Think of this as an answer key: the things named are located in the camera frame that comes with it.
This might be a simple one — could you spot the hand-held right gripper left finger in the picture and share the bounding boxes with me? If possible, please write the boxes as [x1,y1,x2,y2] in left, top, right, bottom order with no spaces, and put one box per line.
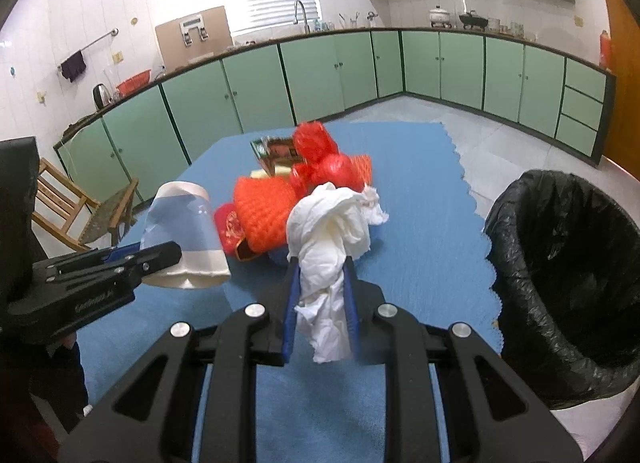
[59,255,301,463]

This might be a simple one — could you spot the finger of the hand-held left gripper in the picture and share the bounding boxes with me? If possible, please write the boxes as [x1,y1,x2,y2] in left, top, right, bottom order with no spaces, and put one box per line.
[32,248,131,278]
[50,242,183,286]

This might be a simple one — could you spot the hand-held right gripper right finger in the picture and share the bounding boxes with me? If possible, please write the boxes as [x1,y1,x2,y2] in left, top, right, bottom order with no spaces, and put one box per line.
[342,255,583,463]

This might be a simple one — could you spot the white and blue paper cup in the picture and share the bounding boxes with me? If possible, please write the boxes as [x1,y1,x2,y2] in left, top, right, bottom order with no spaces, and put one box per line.
[140,182,232,290]

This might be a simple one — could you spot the white tissue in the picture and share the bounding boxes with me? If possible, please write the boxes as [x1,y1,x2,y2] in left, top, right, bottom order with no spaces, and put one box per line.
[286,182,390,364]

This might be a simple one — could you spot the orange foam net sleeve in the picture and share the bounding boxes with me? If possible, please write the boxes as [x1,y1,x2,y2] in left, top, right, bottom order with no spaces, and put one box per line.
[234,176,301,254]

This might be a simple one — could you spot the pale yellow sponge block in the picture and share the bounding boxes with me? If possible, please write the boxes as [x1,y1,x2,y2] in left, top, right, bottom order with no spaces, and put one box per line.
[252,163,292,179]

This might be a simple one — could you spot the bin with black bag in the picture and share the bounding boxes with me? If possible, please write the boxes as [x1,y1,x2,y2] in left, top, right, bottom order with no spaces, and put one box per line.
[482,169,640,411]

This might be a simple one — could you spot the red packet with gold print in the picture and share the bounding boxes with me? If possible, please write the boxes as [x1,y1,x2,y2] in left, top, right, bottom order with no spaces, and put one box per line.
[214,203,271,261]

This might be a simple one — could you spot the wooden chair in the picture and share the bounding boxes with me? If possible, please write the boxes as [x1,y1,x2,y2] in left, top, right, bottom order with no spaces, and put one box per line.
[31,157,141,251]

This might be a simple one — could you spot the blue table cloth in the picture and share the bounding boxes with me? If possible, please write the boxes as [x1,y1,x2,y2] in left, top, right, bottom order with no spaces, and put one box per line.
[75,120,503,463]

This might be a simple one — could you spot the red foam fruit net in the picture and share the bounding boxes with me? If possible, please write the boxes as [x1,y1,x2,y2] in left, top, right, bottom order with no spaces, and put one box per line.
[290,154,373,194]
[292,122,340,164]

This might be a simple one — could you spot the green and gold snack box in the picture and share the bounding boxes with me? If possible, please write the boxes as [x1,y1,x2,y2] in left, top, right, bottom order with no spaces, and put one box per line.
[250,136,306,176]

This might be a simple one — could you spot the red plastic colander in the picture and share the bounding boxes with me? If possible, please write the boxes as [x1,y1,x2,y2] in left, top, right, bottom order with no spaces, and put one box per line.
[116,70,152,96]

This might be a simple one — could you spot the dark hanging towel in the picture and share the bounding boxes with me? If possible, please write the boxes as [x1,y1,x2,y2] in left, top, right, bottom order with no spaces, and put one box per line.
[61,50,87,83]

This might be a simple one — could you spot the brown cardboard box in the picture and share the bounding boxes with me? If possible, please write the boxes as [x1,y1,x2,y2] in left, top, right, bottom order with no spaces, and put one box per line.
[155,6,232,64]

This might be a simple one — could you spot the green base cabinets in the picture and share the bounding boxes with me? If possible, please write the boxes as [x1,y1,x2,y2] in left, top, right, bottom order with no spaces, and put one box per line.
[54,28,615,204]

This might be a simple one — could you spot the chrome kitchen faucet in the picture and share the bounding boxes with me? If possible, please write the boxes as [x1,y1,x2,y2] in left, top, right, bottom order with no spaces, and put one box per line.
[293,0,311,34]

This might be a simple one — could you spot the black wok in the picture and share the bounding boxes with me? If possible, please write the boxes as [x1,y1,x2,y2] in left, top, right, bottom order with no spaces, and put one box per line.
[458,10,488,31]

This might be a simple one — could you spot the orange wooden door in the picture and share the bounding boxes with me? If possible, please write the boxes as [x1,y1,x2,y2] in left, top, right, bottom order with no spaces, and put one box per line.
[597,0,640,164]

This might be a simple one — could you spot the metal towel rail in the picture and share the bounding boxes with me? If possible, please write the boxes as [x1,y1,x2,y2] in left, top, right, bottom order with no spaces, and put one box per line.
[56,28,120,71]

